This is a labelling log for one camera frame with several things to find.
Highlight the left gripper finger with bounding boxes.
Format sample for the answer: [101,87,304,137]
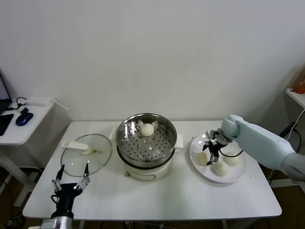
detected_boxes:
[52,164,65,191]
[73,160,91,191]

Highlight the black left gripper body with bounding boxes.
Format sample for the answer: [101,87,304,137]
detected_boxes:
[52,183,83,217]

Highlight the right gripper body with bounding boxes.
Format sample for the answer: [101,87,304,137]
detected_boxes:
[206,129,233,157]

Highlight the white steamed baozi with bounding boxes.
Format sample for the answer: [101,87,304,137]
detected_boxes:
[225,152,241,167]
[140,123,154,137]
[197,152,208,166]
[213,163,229,177]

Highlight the stainless steel steamer basket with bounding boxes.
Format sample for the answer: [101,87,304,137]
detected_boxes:
[109,113,184,169]

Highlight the white round plate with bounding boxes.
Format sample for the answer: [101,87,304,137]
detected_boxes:
[189,133,246,184]

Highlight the white electric cooker base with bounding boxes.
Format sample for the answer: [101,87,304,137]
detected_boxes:
[116,143,184,182]

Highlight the white side table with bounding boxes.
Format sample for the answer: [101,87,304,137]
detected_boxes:
[0,96,72,208]

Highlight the blue computer mouse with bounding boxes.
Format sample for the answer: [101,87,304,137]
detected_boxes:
[15,112,34,126]

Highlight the white stand foot bar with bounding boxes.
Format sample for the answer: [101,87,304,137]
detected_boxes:
[271,177,305,189]

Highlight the black flat phone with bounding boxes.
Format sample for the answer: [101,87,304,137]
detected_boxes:
[0,114,14,136]

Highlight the white power adapter box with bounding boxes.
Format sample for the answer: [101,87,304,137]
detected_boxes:
[25,95,52,107]

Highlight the orange object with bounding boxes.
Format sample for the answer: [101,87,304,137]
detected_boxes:
[293,77,305,94]

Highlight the black laptop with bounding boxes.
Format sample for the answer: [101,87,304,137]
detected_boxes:
[0,69,13,115]

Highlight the glass lid white handle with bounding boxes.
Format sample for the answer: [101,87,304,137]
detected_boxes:
[61,134,113,177]

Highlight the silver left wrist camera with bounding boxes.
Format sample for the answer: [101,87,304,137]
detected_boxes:
[41,219,57,229]

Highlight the black power cable with plug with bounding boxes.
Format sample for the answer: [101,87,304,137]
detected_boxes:
[280,122,302,153]

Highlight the thin white adapter cable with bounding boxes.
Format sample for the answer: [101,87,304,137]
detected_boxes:
[50,99,70,111]

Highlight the white power cable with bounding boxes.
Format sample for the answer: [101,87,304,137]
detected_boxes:
[285,114,303,144]

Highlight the black looped cable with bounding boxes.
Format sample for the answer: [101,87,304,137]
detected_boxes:
[4,96,27,112]

